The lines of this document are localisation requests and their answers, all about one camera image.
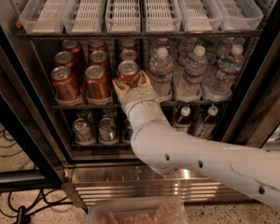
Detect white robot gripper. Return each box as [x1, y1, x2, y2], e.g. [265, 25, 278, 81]
[112, 71, 170, 131]

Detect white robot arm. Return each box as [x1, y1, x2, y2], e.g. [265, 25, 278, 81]
[112, 72, 280, 209]

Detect second row right coke can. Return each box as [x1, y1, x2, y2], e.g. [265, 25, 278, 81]
[119, 49, 138, 63]

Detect second row coke can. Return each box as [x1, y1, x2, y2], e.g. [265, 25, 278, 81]
[89, 50, 110, 76]
[119, 49, 138, 63]
[54, 51, 81, 80]

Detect second row middle coke can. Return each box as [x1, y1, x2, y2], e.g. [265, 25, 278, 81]
[89, 50, 110, 76]

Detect silver can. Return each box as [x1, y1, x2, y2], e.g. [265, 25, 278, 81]
[72, 119, 93, 142]
[99, 118, 117, 142]

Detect silver can bottom left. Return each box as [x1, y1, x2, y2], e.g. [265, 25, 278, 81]
[72, 119, 93, 142]

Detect second row left coke can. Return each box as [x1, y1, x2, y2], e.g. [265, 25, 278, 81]
[54, 51, 81, 80]

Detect stainless fridge base grille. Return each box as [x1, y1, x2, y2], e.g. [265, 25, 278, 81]
[62, 161, 249, 207]

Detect glass fridge door right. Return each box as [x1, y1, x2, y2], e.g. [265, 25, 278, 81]
[222, 16, 280, 151]

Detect front left water bottle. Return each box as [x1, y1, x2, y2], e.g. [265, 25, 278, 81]
[148, 48, 174, 97]

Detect water bottle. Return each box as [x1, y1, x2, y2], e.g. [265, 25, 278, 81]
[177, 46, 207, 97]
[148, 48, 174, 97]
[207, 44, 244, 96]

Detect front middle water bottle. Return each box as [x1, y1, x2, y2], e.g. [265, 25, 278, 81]
[177, 46, 207, 97]

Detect dark drink bottle left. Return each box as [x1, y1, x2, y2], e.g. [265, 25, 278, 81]
[172, 105, 191, 133]

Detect dark drink bottle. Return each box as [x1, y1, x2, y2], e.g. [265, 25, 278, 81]
[172, 105, 191, 133]
[193, 105, 218, 139]

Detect clear plastic tray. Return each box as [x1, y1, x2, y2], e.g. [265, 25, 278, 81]
[144, 0, 181, 33]
[215, 0, 263, 31]
[177, 0, 223, 32]
[63, 0, 106, 34]
[105, 0, 140, 33]
[20, 0, 68, 34]

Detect dark drink bottle right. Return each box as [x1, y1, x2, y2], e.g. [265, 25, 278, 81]
[193, 105, 218, 139]

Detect front right water bottle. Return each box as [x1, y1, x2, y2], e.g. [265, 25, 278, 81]
[207, 44, 244, 96]

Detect clear plastic tray far left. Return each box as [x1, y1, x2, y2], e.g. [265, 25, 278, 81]
[20, 0, 68, 34]

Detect clear container with pink items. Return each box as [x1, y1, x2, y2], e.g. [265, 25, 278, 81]
[87, 196, 189, 224]

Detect black floor cables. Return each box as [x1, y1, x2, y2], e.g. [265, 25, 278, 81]
[0, 128, 89, 224]

